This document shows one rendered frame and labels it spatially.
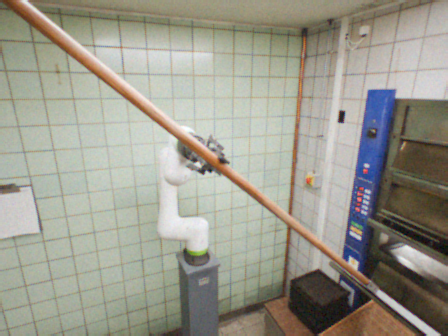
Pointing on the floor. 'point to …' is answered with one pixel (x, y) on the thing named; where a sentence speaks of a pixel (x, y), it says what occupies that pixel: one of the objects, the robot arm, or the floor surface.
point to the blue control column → (376, 107)
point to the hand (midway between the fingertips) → (216, 163)
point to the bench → (283, 320)
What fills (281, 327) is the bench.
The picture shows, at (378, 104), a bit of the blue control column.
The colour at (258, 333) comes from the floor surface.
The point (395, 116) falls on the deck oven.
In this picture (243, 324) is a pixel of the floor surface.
